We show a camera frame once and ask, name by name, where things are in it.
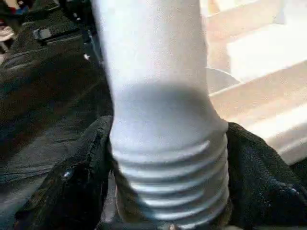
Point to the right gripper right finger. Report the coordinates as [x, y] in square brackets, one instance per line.
[263, 182]

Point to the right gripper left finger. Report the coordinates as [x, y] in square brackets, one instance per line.
[69, 182]

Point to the white plastic table top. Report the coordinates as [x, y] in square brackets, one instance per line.
[259, 72]

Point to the white plastic table leg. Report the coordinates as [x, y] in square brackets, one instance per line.
[158, 107]

